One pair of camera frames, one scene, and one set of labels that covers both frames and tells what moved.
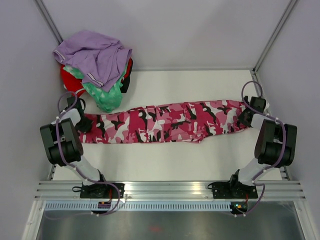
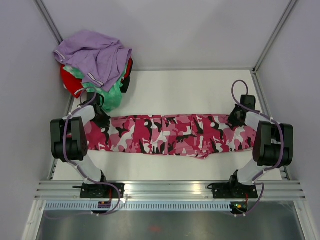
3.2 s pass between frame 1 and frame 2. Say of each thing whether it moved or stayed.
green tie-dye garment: stayed
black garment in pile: stayed
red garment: stayed
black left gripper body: moved
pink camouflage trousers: moved
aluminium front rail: stayed
